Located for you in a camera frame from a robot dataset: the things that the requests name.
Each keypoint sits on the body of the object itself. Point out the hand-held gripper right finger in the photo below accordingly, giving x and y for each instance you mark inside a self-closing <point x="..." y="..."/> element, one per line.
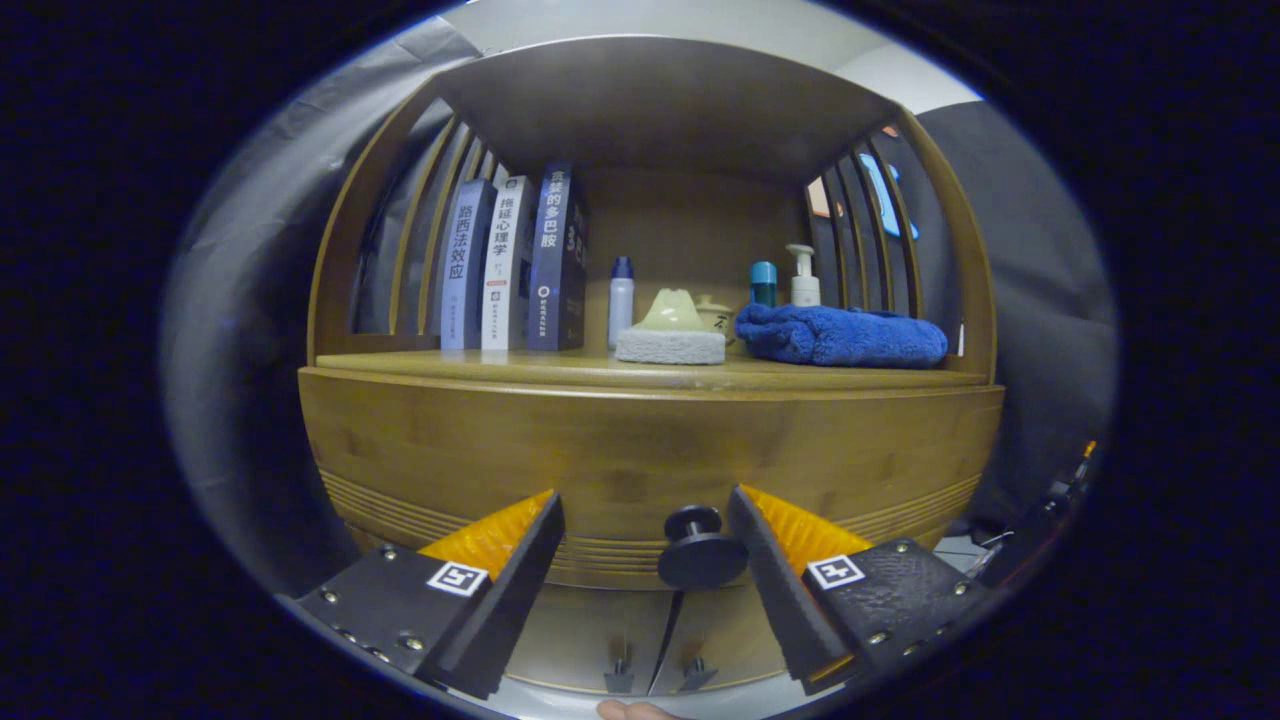
<point x="780" y="590"/>

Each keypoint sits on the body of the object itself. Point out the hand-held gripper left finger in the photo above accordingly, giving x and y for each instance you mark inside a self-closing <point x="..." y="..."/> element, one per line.
<point x="510" y="610"/>

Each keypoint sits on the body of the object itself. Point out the wooden drawer with black knob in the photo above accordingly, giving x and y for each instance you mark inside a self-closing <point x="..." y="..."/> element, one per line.
<point x="620" y="450"/>

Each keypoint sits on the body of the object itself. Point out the green scrub brush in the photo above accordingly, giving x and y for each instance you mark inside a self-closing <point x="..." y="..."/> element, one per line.
<point x="670" y="345"/>

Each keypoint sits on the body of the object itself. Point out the wooden cabinet door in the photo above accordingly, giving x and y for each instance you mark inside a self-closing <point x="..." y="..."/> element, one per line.
<point x="725" y="630"/>
<point x="590" y="630"/>

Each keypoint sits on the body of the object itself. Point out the wooden countertop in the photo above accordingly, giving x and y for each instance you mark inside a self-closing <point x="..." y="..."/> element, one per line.
<point x="780" y="378"/>

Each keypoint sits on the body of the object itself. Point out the wooden cabinet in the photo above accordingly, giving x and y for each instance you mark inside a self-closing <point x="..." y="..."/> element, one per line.
<point x="680" y="110"/>

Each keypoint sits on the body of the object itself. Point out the black and orange device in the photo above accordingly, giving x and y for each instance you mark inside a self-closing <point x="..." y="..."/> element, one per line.
<point x="1030" y="530"/>

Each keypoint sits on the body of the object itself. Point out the blue folded towel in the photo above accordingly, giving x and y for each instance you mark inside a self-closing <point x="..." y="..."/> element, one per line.
<point x="840" y="338"/>

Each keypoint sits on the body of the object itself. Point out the lidded ceramic tea cup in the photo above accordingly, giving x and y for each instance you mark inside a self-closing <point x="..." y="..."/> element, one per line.
<point x="718" y="318"/>

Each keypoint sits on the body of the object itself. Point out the white pump bottle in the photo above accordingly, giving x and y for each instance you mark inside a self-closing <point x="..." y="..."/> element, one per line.
<point x="804" y="290"/>

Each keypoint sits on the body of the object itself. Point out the teal bottle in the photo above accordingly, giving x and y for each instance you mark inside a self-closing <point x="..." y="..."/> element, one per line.
<point x="763" y="285"/>

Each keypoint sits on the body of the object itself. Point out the white bottle with blue cap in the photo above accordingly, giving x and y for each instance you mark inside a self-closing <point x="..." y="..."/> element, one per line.
<point x="620" y="305"/>

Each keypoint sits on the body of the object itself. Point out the white book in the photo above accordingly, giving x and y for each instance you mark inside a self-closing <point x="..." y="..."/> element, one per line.
<point x="503" y="270"/>

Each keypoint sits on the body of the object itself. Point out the light blue book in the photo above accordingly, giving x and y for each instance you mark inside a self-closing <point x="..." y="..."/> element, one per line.
<point x="462" y="270"/>

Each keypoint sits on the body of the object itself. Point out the dark blue book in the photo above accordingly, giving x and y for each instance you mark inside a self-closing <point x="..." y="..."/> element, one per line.
<point x="548" y="260"/>

